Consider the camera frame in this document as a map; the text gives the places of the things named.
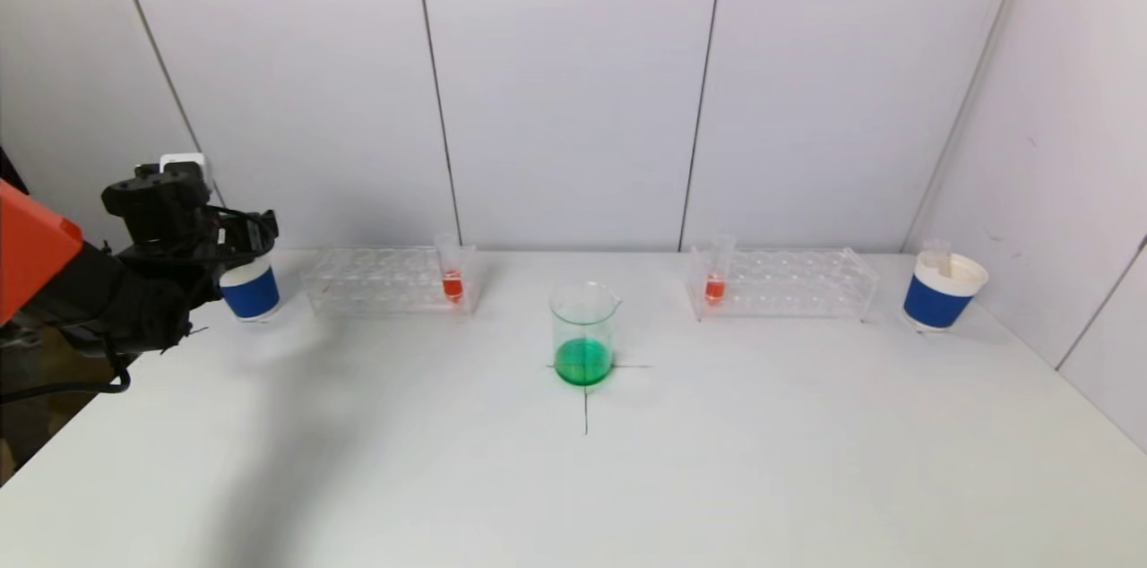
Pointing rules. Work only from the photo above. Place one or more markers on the clear acrylic test tube rack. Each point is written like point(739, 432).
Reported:
point(385, 295)
point(789, 290)

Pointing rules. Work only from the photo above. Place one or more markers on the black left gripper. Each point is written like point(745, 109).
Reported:
point(254, 236)

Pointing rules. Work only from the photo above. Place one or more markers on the clear glass beaker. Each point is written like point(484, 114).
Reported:
point(584, 362)

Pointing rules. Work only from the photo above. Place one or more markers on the test tube with yellow pigment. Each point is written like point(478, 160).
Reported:
point(935, 256)

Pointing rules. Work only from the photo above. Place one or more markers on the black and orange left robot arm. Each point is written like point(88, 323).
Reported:
point(116, 299)

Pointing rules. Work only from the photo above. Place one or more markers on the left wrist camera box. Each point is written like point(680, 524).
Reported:
point(184, 163)

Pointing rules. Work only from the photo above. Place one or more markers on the blue and white paper cup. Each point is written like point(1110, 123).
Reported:
point(936, 304)
point(255, 295)

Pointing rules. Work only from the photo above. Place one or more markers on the test tube with red pigment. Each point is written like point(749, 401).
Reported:
point(452, 286)
point(714, 288)

